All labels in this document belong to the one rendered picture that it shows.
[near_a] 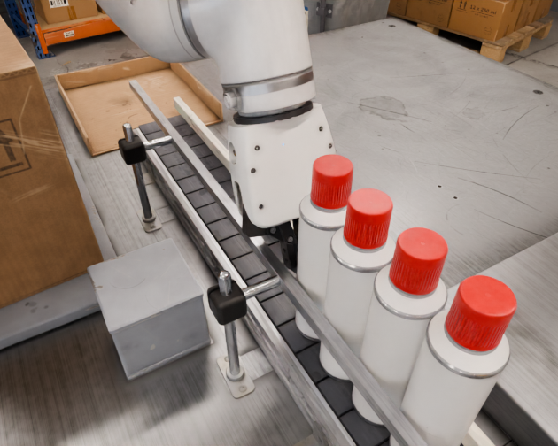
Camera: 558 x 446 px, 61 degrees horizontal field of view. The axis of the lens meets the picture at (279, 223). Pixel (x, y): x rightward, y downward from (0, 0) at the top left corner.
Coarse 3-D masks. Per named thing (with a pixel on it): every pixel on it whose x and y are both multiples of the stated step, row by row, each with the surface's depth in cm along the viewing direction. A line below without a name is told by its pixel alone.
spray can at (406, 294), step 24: (408, 240) 31; (432, 240) 31; (408, 264) 30; (432, 264) 30; (384, 288) 33; (408, 288) 31; (432, 288) 32; (384, 312) 33; (408, 312) 32; (432, 312) 32; (384, 336) 34; (408, 336) 33; (360, 360) 39; (384, 360) 36; (408, 360) 35; (384, 384) 38; (360, 408) 42
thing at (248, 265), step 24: (168, 120) 84; (168, 144) 78; (192, 144) 78; (168, 168) 73; (216, 168) 73; (192, 192) 69; (216, 216) 64; (216, 240) 61; (240, 240) 61; (264, 240) 61; (240, 264) 58; (288, 312) 52; (288, 336) 50; (312, 360) 47; (336, 384) 45; (336, 408) 44; (360, 432) 42; (384, 432) 42
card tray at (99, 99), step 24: (72, 72) 103; (96, 72) 105; (120, 72) 108; (144, 72) 111; (168, 72) 111; (72, 96) 102; (96, 96) 102; (120, 96) 102; (168, 96) 102; (192, 96) 102; (96, 120) 94; (120, 120) 94; (144, 120) 94; (216, 120) 94; (96, 144) 87
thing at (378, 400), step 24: (144, 96) 73; (192, 168) 60; (216, 192) 55; (240, 216) 52; (264, 264) 48; (288, 288) 44; (312, 312) 42; (336, 336) 40; (336, 360) 39; (360, 384) 37; (384, 408) 35; (408, 432) 34
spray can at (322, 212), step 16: (320, 160) 38; (336, 160) 38; (320, 176) 37; (336, 176) 36; (352, 176) 37; (320, 192) 38; (336, 192) 37; (304, 208) 40; (320, 208) 39; (336, 208) 38; (304, 224) 40; (320, 224) 39; (336, 224) 39; (304, 240) 41; (320, 240) 40; (304, 256) 42; (320, 256) 41; (304, 272) 43; (320, 272) 42; (304, 288) 45; (320, 288) 44; (320, 304) 45; (304, 320) 48
